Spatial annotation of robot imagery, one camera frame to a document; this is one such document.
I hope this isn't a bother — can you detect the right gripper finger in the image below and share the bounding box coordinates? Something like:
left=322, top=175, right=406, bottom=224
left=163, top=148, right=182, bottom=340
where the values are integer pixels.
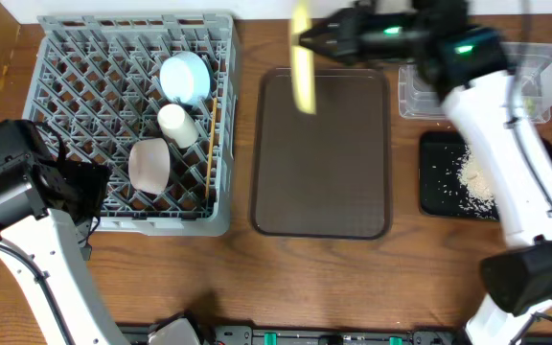
left=299, top=38, right=339, bottom=60
left=299, top=18, right=340, bottom=40

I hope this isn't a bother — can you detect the yellow plate with food scraps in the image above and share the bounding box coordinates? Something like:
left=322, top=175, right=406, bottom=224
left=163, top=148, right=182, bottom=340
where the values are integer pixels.
left=289, top=0, right=316, bottom=115

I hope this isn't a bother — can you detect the light blue bowl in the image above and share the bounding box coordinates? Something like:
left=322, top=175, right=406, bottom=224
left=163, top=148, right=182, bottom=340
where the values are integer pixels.
left=159, top=51, right=211, bottom=105

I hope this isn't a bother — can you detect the wooden chopstick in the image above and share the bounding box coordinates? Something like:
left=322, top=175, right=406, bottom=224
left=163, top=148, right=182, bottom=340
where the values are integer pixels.
left=204, top=97, right=218, bottom=203

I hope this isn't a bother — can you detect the cream plastic cup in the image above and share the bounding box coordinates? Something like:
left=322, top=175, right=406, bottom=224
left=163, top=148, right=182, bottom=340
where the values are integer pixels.
left=157, top=103, right=199, bottom=149

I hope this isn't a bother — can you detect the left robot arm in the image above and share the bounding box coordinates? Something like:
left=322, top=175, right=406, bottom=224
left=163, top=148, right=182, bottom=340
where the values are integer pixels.
left=0, top=120, right=127, bottom=344

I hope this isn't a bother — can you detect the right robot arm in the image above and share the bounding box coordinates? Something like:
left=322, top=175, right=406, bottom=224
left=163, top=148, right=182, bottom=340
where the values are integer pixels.
left=289, top=0, right=552, bottom=344

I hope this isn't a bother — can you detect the dark brown serving tray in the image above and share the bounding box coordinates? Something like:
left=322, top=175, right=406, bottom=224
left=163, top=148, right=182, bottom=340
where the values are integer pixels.
left=249, top=68, right=393, bottom=240

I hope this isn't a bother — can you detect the black tray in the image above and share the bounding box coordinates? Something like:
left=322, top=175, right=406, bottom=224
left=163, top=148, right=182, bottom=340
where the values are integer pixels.
left=418, top=130, right=552, bottom=221

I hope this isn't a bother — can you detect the clear plastic bin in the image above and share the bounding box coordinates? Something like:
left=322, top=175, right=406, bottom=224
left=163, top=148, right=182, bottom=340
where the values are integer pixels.
left=398, top=42, right=552, bottom=124

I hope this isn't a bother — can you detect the pile of rice scraps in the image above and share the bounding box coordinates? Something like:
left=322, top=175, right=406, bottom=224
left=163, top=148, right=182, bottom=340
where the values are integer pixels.
left=431, top=143, right=500, bottom=220

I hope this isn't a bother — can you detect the grey plastic dish rack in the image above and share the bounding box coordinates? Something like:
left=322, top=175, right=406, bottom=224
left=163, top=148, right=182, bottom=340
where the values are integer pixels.
left=23, top=12, right=242, bottom=237

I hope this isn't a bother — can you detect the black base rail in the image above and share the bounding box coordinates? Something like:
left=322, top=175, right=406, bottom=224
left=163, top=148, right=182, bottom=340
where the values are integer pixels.
left=118, top=324, right=552, bottom=345

